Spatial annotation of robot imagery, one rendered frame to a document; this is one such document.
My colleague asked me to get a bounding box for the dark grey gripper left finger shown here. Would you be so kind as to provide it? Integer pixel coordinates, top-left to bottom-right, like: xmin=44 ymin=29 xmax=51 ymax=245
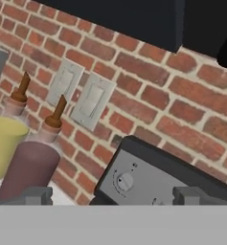
xmin=0 ymin=187 xmax=54 ymax=206

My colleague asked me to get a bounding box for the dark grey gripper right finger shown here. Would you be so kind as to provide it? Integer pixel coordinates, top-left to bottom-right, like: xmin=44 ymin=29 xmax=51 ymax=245
xmin=172 ymin=187 xmax=227 ymax=206

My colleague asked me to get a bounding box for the dark red oil bottle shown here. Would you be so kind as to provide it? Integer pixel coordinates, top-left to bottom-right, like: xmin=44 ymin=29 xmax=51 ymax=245
xmin=0 ymin=94 xmax=68 ymax=203

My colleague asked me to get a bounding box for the black and silver toaster oven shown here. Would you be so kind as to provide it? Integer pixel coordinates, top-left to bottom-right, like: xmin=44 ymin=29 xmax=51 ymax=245
xmin=89 ymin=135 xmax=227 ymax=206

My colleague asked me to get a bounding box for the yellow oil bottle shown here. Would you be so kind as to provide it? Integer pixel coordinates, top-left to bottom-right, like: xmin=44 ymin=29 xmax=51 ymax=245
xmin=0 ymin=71 xmax=32 ymax=182

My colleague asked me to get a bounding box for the white toaster oven knob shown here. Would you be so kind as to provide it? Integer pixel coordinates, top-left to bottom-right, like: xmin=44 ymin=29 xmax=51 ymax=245
xmin=116 ymin=171 xmax=135 ymax=193

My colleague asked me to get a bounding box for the grey wall switch plate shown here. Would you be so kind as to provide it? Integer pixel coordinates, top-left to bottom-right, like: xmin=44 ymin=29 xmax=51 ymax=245
xmin=46 ymin=56 xmax=86 ymax=107
xmin=69 ymin=72 xmax=117 ymax=132

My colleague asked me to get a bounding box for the black wall cupboard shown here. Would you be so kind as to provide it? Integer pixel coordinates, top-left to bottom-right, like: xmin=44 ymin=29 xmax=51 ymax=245
xmin=34 ymin=0 xmax=227 ymax=72

